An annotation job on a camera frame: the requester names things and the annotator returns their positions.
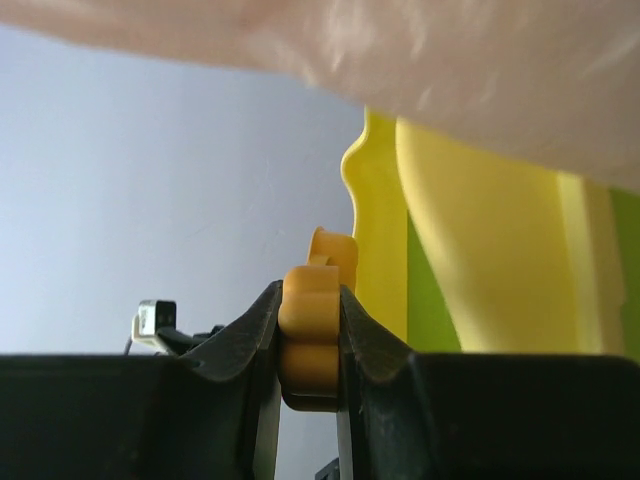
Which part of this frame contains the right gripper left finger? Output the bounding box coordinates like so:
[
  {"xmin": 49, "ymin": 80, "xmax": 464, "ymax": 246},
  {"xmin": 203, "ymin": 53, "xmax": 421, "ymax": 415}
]
[{"xmin": 1, "ymin": 281, "xmax": 282, "ymax": 479}]

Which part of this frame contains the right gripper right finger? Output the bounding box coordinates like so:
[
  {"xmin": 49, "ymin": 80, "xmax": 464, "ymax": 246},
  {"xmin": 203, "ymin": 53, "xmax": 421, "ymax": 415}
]
[{"xmin": 337, "ymin": 289, "xmax": 639, "ymax": 479}]

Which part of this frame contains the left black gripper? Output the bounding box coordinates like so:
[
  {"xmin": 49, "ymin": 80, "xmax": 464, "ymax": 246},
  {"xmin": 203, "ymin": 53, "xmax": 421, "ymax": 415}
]
[{"xmin": 157, "ymin": 325, "xmax": 225, "ymax": 356}]

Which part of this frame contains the orange litter scoop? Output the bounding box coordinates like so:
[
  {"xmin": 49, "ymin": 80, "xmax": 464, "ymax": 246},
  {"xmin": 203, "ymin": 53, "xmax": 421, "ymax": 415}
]
[{"xmin": 278, "ymin": 227, "xmax": 358, "ymax": 412}]

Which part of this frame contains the yellow green litter box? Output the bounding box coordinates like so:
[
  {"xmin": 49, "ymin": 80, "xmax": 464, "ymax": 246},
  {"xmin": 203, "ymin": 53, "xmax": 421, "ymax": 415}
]
[{"xmin": 341, "ymin": 112, "xmax": 639, "ymax": 358}]

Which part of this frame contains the bin with pink bag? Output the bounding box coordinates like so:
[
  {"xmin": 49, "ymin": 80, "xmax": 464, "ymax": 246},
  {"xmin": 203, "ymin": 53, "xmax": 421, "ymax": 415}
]
[{"xmin": 1, "ymin": 1, "xmax": 639, "ymax": 191}]

